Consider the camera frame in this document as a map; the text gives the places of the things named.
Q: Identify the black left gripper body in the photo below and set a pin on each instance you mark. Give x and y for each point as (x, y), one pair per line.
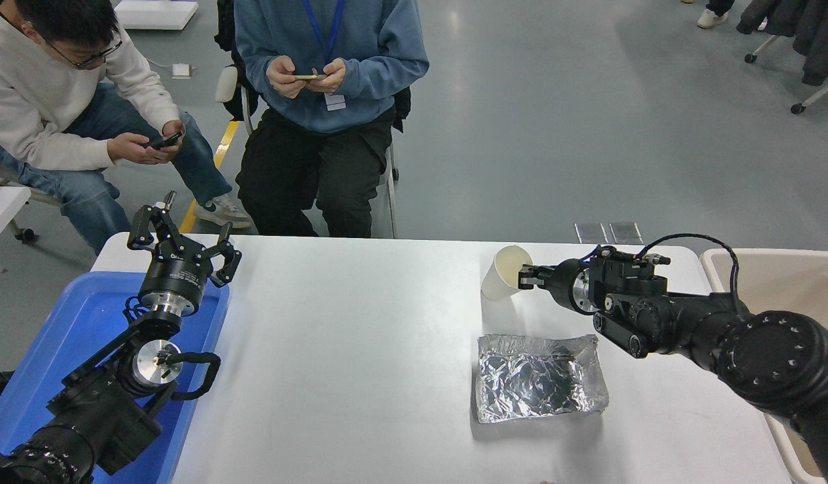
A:
(175, 279)

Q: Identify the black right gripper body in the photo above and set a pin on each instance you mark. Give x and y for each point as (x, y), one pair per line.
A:
(563, 282)

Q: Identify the white paper cup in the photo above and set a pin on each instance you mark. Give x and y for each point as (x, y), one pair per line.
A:
(498, 275)

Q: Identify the black phone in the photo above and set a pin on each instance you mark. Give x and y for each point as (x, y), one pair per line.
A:
(164, 140)

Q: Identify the yellow-edged phone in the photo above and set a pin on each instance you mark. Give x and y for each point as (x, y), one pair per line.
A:
(310, 76)

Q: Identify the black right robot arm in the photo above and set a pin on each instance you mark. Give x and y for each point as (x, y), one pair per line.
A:
(770, 356)

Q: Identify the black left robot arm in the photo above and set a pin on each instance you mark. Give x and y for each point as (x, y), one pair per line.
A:
(98, 410)

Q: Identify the person's right hand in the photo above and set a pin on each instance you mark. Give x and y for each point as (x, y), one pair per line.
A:
(128, 149)
(283, 75)

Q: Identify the person's left hand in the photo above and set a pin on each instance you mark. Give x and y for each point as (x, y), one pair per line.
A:
(333, 75)
(175, 126)

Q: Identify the metal floor cover plate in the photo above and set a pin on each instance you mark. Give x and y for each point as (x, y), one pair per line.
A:
(626, 232)
(591, 233)

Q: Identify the blue plastic tray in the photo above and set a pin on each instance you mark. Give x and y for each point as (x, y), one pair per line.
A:
(85, 316)

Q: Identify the crumpled foil tray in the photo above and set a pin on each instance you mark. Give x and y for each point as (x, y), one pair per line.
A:
(535, 383)

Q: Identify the seated person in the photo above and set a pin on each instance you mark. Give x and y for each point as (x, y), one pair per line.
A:
(306, 168)
(24, 87)

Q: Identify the grey wheeled chair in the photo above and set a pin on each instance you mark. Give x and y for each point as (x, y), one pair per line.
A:
(27, 235)

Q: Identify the white floor socket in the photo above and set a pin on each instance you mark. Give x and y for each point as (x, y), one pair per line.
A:
(181, 70)

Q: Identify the white flat board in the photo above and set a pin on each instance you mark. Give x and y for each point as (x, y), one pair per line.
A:
(157, 15)

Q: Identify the large pale bin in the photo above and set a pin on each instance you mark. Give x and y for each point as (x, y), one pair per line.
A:
(790, 282)

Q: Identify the white wheeled rack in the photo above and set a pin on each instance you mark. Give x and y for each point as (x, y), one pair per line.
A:
(798, 107)

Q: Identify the standing person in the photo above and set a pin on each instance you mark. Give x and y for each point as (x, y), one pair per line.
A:
(713, 17)

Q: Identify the dark hanging coats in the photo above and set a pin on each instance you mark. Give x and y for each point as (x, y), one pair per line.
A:
(817, 40)

